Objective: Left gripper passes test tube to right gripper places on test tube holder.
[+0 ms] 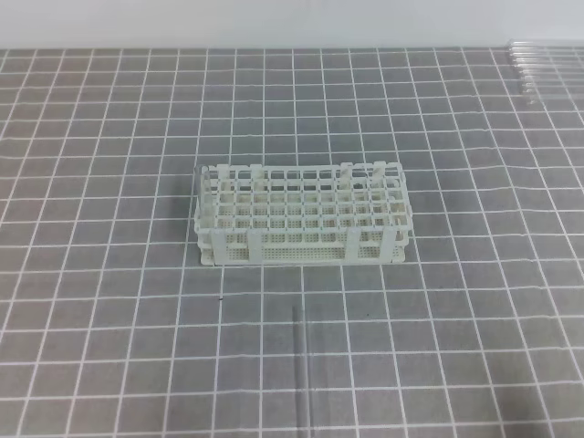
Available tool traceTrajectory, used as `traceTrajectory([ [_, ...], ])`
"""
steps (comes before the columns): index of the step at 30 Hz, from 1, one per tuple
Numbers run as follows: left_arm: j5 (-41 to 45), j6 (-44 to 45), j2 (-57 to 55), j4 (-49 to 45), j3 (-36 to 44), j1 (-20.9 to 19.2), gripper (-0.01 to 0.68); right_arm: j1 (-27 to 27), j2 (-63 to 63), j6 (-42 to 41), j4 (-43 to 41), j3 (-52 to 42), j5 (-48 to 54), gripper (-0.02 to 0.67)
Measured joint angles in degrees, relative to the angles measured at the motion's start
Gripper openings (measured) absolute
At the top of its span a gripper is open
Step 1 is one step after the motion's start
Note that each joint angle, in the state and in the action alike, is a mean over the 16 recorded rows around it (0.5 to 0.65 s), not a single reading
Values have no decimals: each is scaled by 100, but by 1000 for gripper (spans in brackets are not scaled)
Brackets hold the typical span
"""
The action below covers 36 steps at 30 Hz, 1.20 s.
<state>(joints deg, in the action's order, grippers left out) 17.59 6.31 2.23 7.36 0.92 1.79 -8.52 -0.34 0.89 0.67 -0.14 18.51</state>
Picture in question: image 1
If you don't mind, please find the clear glass test tube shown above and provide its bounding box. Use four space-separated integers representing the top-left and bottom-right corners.
291 306 313 437

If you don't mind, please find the white plastic test tube rack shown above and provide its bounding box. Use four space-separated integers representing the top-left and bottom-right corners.
193 162 413 266

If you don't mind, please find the test tube in rack corner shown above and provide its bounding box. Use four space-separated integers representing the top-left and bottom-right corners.
195 165 209 215

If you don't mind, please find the grey grid tablecloth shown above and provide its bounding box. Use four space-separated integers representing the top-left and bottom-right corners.
1 47 583 437

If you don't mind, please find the row of spare test tubes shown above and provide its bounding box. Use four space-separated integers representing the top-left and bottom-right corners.
506 40 583 103

